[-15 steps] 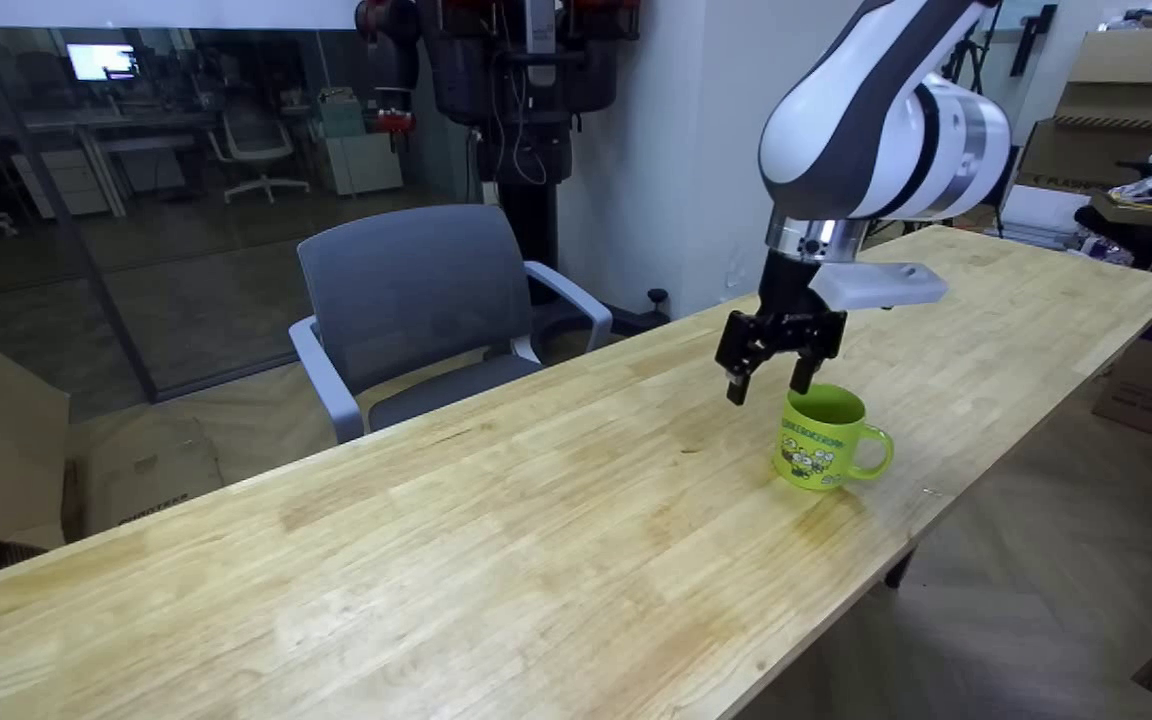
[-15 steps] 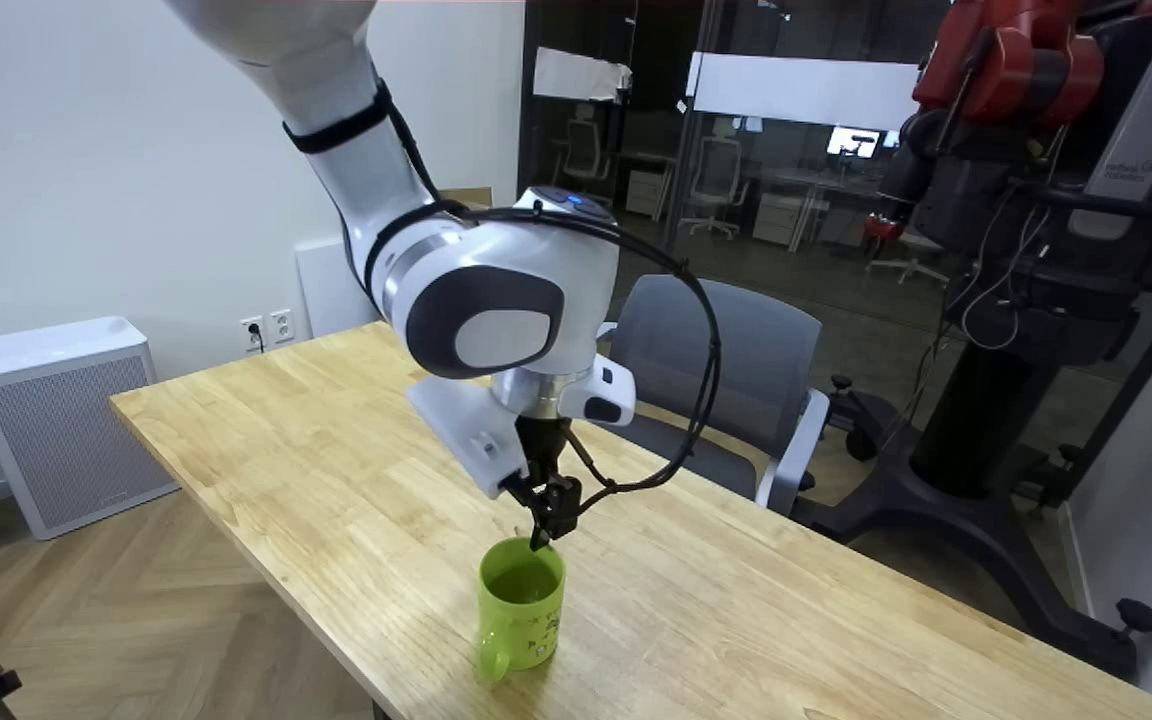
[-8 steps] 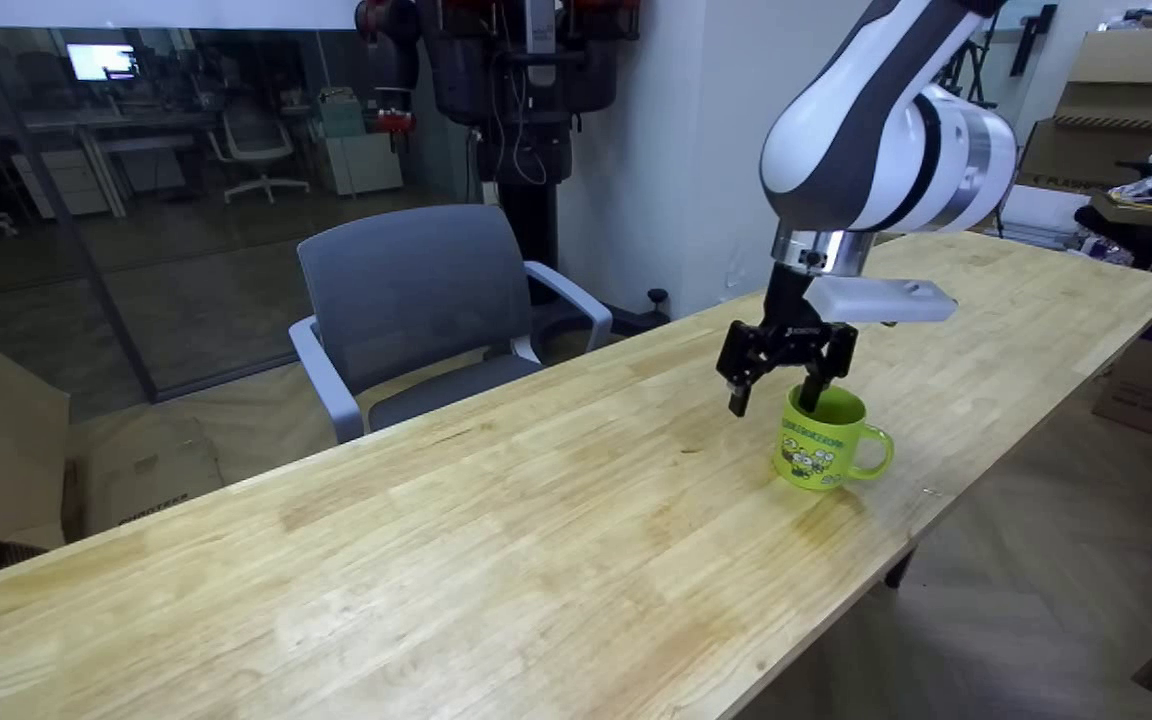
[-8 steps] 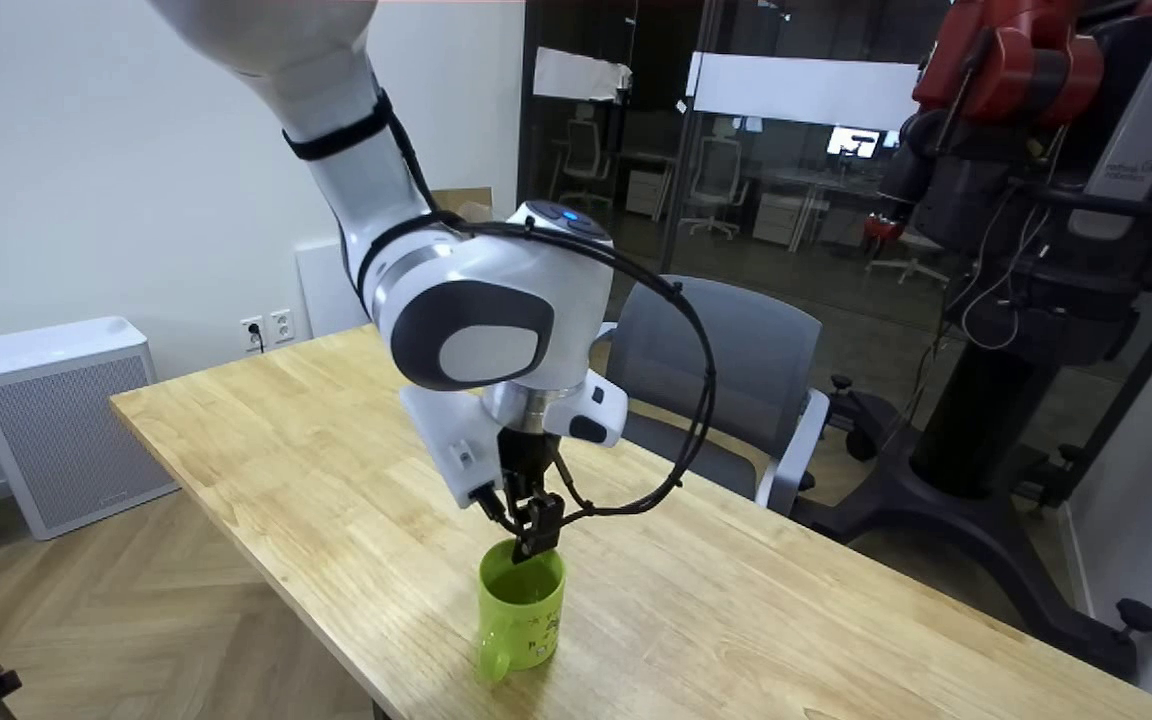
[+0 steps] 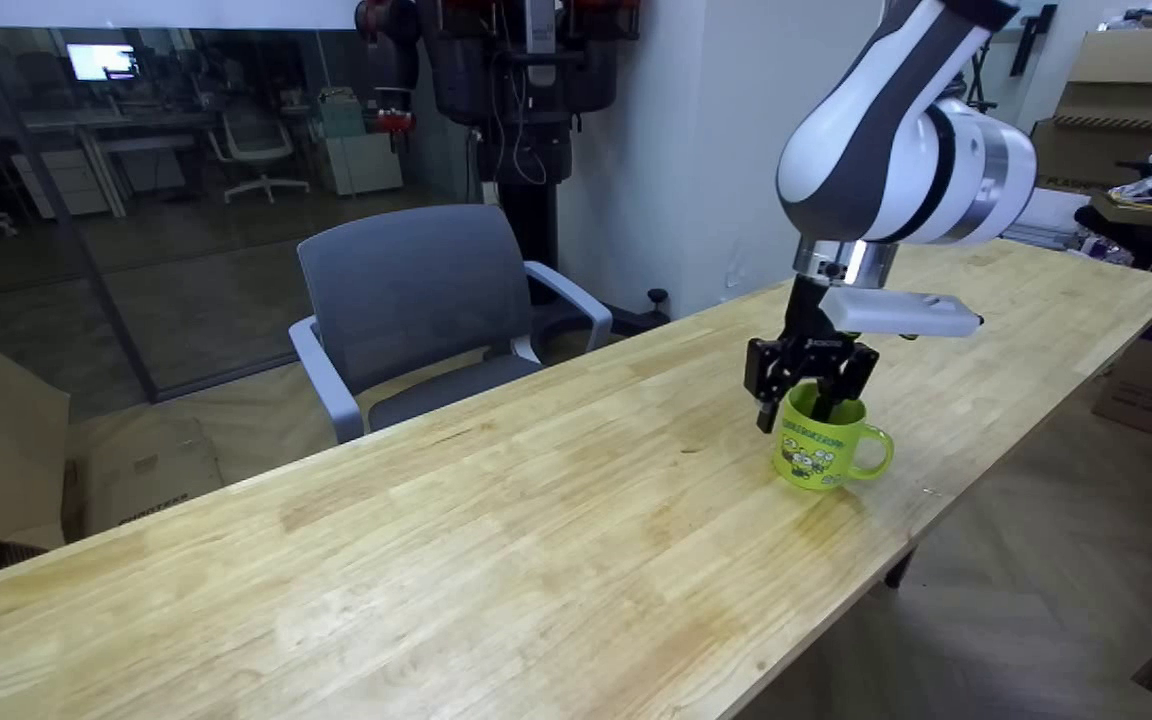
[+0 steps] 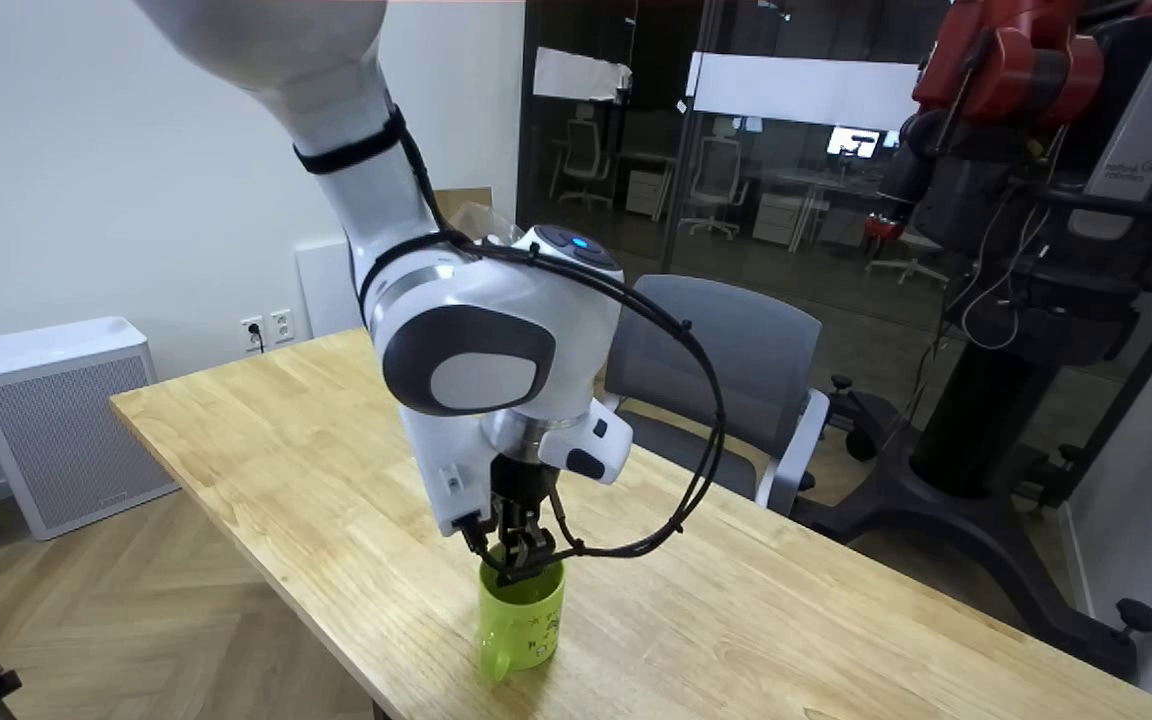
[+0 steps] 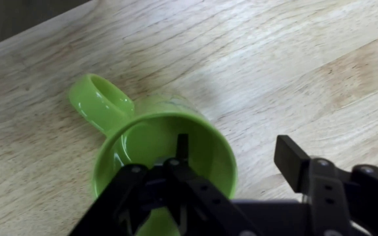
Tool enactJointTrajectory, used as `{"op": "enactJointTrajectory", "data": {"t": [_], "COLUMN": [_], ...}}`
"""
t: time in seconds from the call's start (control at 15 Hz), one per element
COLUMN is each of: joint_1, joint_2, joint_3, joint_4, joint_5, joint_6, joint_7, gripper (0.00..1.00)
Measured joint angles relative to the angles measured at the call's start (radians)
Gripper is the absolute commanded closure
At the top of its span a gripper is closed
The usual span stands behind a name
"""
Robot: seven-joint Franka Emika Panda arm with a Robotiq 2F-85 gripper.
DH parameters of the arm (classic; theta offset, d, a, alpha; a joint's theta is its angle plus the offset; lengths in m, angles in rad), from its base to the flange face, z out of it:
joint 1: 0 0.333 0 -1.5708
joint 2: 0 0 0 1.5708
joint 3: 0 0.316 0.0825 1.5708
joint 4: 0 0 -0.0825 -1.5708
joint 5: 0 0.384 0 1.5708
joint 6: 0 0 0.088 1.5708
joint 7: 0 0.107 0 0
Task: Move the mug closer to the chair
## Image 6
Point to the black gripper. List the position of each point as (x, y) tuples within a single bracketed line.
[(520, 492)]

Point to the green ceramic mug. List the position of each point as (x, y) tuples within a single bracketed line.
[(520, 626)]

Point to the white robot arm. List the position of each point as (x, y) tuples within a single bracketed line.
[(468, 362)]

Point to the white office chair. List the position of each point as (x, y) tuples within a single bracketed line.
[(906, 260)]

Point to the grey armchair with white arms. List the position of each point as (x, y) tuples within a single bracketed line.
[(723, 347)]

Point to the white air purifier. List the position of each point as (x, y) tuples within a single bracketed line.
[(59, 427)]

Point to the lit computer monitor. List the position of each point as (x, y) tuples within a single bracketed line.
[(854, 142)]

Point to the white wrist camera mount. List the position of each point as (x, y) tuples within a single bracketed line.
[(603, 443)]

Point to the white wall panel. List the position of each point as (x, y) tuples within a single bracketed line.
[(325, 286)]

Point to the white wall outlet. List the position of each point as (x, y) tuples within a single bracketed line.
[(264, 331)]

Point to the red and black pedestal robot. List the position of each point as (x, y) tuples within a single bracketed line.
[(1000, 66)]

